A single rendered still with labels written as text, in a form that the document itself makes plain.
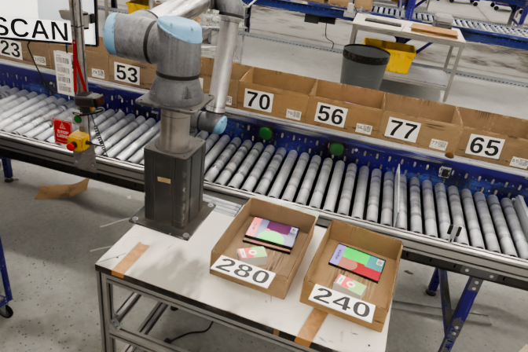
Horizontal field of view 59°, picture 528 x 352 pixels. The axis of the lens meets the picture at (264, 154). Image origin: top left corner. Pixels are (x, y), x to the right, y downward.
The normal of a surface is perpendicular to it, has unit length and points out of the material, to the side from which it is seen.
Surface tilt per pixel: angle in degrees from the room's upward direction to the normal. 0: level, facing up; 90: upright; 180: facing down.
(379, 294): 1
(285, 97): 90
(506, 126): 90
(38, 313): 0
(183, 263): 0
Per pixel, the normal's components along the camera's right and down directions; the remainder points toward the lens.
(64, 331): 0.11, -0.87
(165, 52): -0.30, 0.36
